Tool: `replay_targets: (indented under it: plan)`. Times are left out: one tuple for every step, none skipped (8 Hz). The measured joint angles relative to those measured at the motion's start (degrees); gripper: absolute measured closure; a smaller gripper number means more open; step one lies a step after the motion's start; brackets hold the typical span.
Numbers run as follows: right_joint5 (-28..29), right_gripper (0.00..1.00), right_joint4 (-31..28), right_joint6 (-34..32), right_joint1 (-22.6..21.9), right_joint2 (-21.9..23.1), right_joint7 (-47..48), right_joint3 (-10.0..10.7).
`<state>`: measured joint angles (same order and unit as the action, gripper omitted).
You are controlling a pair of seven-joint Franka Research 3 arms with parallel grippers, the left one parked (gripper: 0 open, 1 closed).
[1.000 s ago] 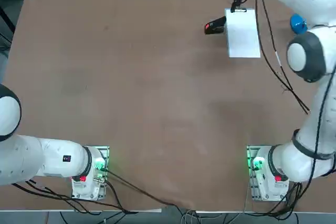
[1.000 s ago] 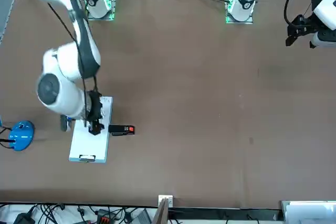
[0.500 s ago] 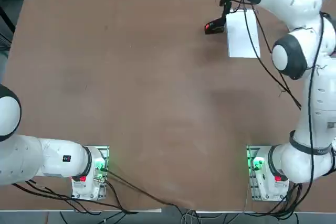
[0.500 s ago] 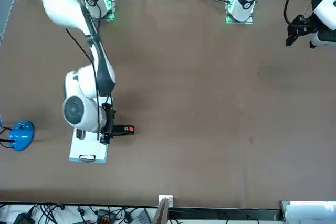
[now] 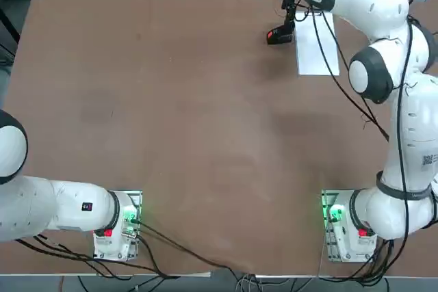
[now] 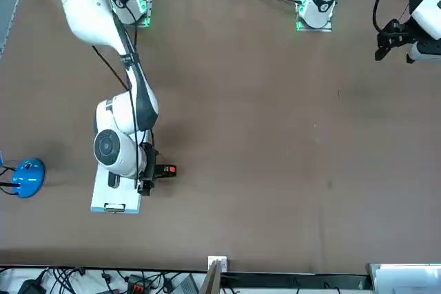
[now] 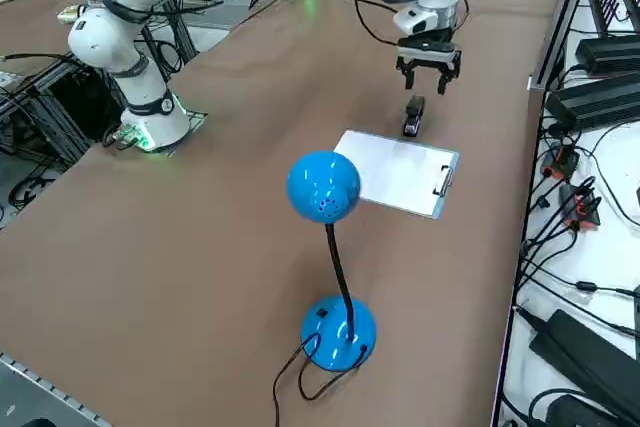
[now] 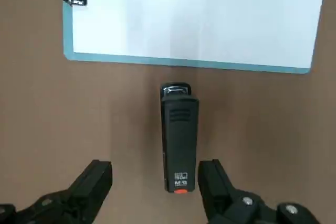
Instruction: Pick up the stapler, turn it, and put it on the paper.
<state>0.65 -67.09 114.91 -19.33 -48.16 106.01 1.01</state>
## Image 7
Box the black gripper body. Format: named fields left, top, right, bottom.
left=395, top=28, right=464, bottom=71

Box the black stapler with red label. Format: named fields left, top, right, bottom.
left=401, top=94, right=428, bottom=139

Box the white paper sheet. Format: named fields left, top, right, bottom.
left=333, top=130, right=457, bottom=216

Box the blue desk lamp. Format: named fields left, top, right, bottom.
left=285, top=149, right=379, bottom=374

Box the light blue clipboard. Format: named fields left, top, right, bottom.
left=331, top=129, right=462, bottom=221

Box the black and orange power strip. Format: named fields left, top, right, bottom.
left=558, top=183, right=602, bottom=232
left=538, top=145, right=581, bottom=181

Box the black finned power supply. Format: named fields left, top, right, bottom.
left=544, top=71, right=640, bottom=134
left=574, top=35, right=640, bottom=74

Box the large black power adapter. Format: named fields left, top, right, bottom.
left=528, top=308, right=640, bottom=419

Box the aluminium camera post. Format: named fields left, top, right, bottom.
left=528, top=0, right=601, bottom=92

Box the black lamp cable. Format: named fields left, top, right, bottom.
left=271, top=331, right=374, bottom=427

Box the aluminium frame rack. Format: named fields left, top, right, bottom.
left=0, top=50, right=129, bottom=171

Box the metal table edge rail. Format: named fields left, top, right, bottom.
left=0, top=351, right=112, bottom=427

